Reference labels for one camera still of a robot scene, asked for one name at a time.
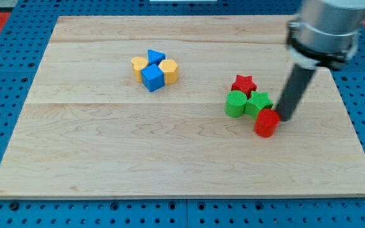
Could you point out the red cylinder block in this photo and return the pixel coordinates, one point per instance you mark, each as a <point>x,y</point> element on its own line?
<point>266,122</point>

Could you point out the green star block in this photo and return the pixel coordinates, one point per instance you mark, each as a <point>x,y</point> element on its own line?
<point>256,103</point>

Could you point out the yellow heart block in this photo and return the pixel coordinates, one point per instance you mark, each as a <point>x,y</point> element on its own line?
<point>138,63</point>

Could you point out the blue cube block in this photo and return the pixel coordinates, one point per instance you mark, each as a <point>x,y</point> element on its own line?
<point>152,77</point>

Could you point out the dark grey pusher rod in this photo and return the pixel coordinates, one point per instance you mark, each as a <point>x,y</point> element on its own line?
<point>296,84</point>

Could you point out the blue triangle block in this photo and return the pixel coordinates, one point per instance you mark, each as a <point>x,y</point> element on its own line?
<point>155,57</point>

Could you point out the yellow hexagon block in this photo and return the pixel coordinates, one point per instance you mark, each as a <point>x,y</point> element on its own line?
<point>170,70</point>

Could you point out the red star block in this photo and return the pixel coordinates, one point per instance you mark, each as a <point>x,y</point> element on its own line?
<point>244,84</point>

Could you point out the wooden board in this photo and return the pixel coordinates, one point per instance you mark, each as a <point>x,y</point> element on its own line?
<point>89,131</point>

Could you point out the green cylinder block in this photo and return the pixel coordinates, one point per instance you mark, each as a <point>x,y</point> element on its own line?
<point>236,102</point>

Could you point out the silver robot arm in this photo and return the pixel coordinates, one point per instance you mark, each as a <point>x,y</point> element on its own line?
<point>324,33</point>

